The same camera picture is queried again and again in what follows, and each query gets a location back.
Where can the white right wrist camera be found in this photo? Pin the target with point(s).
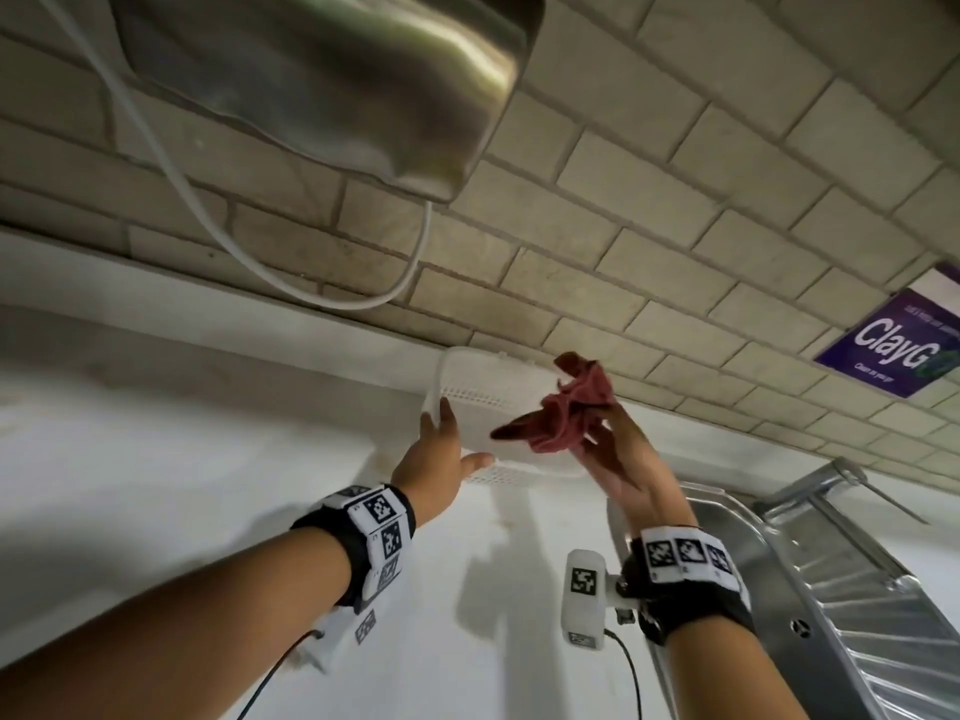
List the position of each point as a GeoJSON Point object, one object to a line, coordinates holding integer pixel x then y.
{"type": "Point", "coordinates": [585, 599]}

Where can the stainless steel sink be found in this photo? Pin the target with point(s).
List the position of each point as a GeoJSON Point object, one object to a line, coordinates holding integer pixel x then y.
{"type": "Point", "coordinates": [840, 614]}

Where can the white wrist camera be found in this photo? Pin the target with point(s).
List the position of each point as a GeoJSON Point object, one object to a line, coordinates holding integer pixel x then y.
{"type": "Point", "coordinates": [337, 637]}
{"type": "Point", "coordinates": [585, 599]}

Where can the left wristband with markers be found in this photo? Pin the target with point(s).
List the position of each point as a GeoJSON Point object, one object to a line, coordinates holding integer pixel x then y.
{"type": "Point", "coordinates": [371, 539]}

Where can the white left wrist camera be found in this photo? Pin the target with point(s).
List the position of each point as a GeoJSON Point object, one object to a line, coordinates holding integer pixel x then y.
{"type": "Point", "coordinates": [337, 637]}

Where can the person's right forearm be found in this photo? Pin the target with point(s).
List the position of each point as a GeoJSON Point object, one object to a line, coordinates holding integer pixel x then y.
{"type": "Point", "coordinates": [727, 674]}

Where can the person's right hand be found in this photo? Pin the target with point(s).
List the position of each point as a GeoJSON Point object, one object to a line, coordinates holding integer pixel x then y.
{"type": "Point", "coordinates": [639, 483]}

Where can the wristband with markers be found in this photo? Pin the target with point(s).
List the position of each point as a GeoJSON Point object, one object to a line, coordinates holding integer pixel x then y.
{"type": "Point", "coordinates": [686, 577]}
{"type": "Point", "coordinates": [371, 539]}

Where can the white plastic basket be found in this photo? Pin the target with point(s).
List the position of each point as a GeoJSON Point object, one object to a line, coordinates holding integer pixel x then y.
{"type": "Point", "coordinates": [480, 397]}

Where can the red cloth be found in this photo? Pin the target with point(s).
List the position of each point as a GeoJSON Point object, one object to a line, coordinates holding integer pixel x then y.
{"type": "Point", "coordinates": [570, 412]}

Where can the person's left hand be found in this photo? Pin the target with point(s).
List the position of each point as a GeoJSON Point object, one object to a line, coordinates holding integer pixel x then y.
{"type": "Point", "coordinates": [429, 472]}

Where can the purple wall sign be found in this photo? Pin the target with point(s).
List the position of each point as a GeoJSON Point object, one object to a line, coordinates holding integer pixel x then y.
{"type": "Point", "coordinates": [889, 341]}

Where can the right wristband with markers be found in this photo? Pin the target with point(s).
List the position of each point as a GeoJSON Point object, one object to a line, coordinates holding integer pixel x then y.
{"type": "Point", "coordinates": [686, 577]}

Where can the person's left forearm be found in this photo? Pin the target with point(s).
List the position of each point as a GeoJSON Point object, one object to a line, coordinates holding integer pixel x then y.
{"type": "Point", "coordinates": [172, 629]}

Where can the person's left thumb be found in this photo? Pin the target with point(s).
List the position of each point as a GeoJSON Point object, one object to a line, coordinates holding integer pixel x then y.
{"type": "Point", "coordinates": [478, 464]}

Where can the metal faucet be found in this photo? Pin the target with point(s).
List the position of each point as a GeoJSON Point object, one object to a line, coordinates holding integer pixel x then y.
{"type": "Point", "coordinates": [825, 483]}

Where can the person's right fingers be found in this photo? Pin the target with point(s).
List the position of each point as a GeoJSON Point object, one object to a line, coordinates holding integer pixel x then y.
{"type": "Point", "coordinates": [611, 446]}

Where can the stainless steel hand dryer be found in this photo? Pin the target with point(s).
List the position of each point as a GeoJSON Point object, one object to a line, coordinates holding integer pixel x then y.
{"type": "Point", "coordinates": [337, 74]}

